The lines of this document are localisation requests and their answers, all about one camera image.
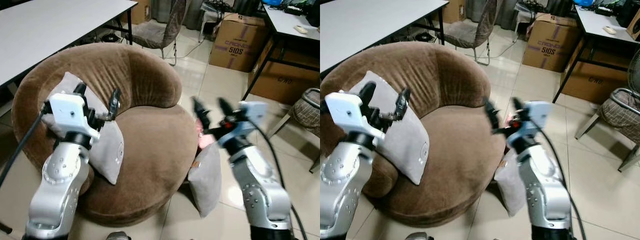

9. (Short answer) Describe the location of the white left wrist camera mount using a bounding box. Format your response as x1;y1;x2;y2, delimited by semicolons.
325;91;386;141
48;93;101;141

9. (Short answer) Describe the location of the brown round plush sofa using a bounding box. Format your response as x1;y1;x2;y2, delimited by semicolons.
320;41;507;229
11;42;201;227

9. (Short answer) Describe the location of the grey wire fan guard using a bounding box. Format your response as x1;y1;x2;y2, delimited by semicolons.
627;47;640;94

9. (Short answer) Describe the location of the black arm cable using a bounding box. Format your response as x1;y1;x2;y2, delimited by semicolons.
542;127;587;240
0;102;52;189
247;117;309;240

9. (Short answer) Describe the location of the printed cardboard box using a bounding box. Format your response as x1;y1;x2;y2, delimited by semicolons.
208;13;269;74
522;13;581;74

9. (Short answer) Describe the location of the large grey square pillow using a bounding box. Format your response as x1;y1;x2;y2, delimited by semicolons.
348;70;431;186
42;71;125;186

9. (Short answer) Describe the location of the small grey pillow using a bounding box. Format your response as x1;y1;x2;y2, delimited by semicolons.
187;141;223;219
494;148;527;217

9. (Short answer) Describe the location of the checked fabric metal armchair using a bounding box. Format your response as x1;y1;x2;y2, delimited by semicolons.
270;87;321;174
575;87;640;174

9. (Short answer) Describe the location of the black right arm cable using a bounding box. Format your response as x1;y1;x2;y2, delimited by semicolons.
542;127;587;240
247;117;309;240

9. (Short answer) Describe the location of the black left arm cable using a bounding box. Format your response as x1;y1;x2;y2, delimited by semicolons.
0;102;52;189

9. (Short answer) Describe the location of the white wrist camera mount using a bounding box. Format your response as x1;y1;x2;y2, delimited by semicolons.
48;93;101;141
507;101;554;147
218;101;269;147
325;91;386;141

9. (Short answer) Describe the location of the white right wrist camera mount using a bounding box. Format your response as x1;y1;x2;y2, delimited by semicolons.
507;101;554;147
218;101;269;147

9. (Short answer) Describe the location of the large white table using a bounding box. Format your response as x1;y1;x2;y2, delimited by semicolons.
0;0;139;89
320;0;450;76

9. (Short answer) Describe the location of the brown fabric metal chair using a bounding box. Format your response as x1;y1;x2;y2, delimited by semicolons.
131;0;192;67
443;0;504;67

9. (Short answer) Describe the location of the plain large cardboard box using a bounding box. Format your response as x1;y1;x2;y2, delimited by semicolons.
562;39;640;105
248;39;321;106

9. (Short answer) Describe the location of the pink soft item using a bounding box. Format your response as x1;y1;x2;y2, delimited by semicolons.
196;126;214;150

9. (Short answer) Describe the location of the white desk with black legs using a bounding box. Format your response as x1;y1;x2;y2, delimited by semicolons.
552;4;640;104
242;4;321;102

